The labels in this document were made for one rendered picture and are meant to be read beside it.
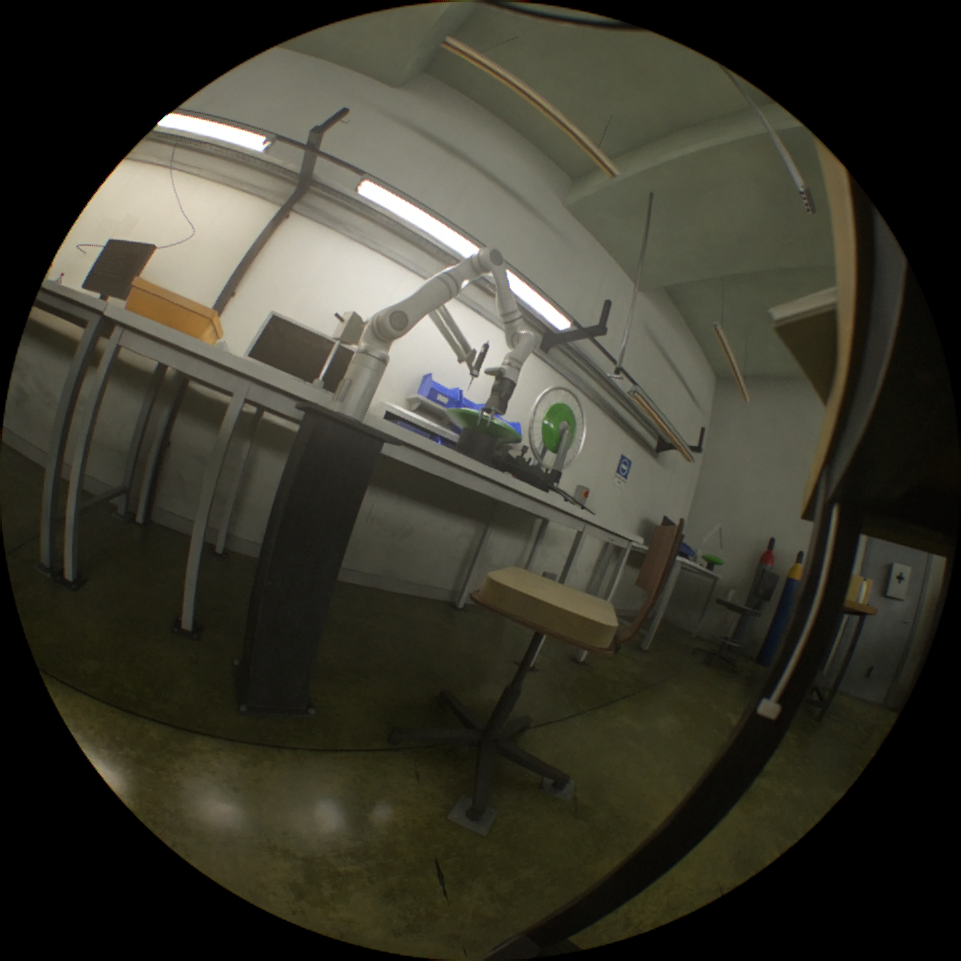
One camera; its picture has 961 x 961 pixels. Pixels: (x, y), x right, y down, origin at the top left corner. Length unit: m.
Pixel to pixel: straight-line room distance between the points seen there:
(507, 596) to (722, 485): 5.10
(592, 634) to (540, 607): 0.14
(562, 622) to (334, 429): 0.67
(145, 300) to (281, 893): 1.48
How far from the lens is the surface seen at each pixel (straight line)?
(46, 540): 1.50
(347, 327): 1.11
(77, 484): 1.34
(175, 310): 1.23
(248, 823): 0.87
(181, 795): 0.90
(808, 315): 0.29
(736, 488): 5.61
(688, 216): 3.50
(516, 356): 1.17
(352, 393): 0.84
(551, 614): 0.78
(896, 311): 0.16
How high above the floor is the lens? 0.78
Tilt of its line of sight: 3 degrees up
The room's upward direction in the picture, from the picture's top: 20 degrees clockwise
